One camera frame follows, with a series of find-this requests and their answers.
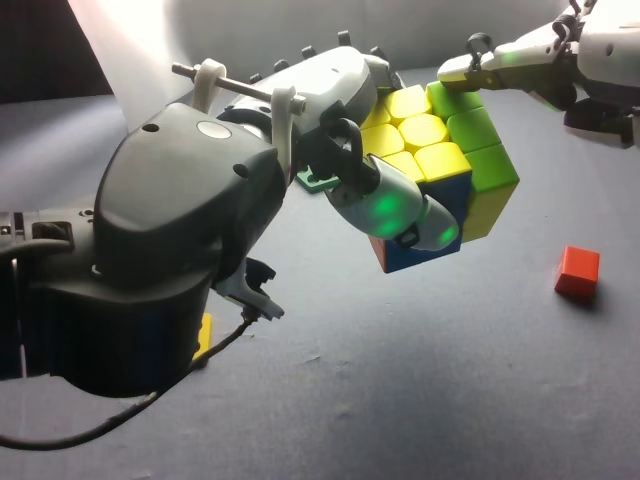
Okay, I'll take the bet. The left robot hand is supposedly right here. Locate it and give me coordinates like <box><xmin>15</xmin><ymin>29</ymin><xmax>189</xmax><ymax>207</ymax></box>
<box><xmin>247</xmin><ymin>30</ymin><xmax>461</xmax><ymax>253</ymax></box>

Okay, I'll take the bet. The multicolour puzzle cube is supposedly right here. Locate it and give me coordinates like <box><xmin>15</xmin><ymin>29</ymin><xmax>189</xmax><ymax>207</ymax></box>
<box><xmin>359</xmin><ymin>81</ymin><xmax>521</xmax><ymax>275</ymax></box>

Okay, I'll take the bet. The grey table cloth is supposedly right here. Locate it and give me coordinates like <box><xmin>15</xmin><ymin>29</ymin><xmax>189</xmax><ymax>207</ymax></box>
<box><xmin>0</xmin><ymin>57</ymin><xmax>640</xmax><ymax>480</ymax></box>

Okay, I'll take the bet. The yellow two-hole flat block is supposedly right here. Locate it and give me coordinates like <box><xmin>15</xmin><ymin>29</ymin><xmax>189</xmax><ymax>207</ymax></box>
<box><xmin>192</xmin><ymin>312</ymin><xmax>214</xmax><ymax>370</ymax></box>

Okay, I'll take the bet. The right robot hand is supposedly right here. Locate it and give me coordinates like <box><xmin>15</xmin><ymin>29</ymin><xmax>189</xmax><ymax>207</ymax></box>
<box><xmin>437</xmin><ymin>0</ymin><xmax>640</xmax><ymax>150</ymax></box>

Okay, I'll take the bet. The red cube block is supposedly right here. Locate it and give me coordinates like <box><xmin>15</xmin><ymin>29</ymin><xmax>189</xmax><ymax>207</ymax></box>
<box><xmin>553</xmin><ymin>245</ymin><xmax>601</xmax><ymax>300</ymax></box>

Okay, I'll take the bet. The green pentagon block with holes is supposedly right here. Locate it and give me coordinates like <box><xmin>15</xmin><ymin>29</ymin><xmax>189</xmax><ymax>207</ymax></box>
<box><xmin>294</xmin><ymin>167</ymin><xmax>341</xmax><ymax>195</ymax></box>

